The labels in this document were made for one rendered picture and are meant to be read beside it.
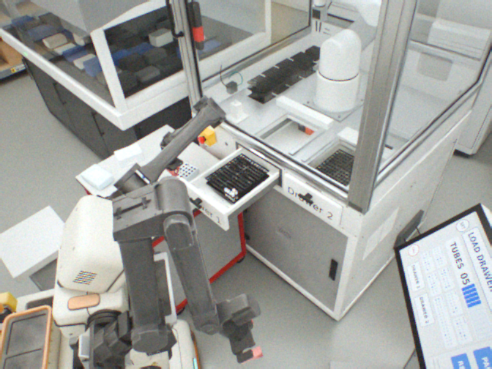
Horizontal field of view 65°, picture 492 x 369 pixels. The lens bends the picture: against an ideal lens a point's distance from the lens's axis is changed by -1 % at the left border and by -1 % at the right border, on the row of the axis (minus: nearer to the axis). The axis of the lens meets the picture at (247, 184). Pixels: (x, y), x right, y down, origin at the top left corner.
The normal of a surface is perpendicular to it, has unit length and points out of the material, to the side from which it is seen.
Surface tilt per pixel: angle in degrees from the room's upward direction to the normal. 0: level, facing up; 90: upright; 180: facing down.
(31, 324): 0
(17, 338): 0
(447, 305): 50
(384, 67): 90
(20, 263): 0
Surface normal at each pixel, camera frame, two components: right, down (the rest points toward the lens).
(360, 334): -0.06, -0.70
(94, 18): 0.70, 0.47
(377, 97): -0.71, 0.53
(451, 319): -0.80, -0.47
